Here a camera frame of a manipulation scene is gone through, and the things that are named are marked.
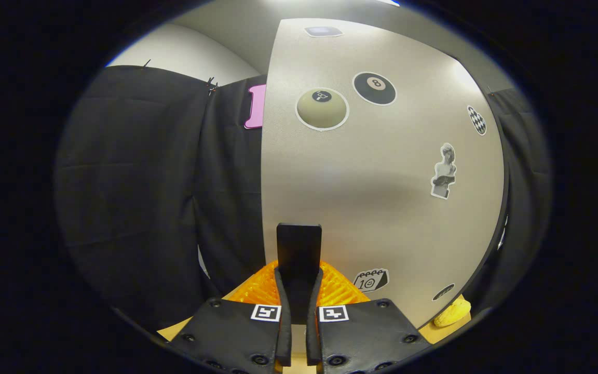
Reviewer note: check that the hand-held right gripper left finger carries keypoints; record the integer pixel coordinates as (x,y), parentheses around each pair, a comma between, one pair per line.
(283,337)

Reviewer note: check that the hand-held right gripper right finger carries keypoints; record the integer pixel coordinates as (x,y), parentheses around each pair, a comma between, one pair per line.
(313,337)

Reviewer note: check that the yellow soft toy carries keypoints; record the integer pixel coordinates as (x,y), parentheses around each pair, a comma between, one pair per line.
(452,312)

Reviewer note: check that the black backdrop cloth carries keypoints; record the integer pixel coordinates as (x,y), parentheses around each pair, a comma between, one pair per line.
(148,182)

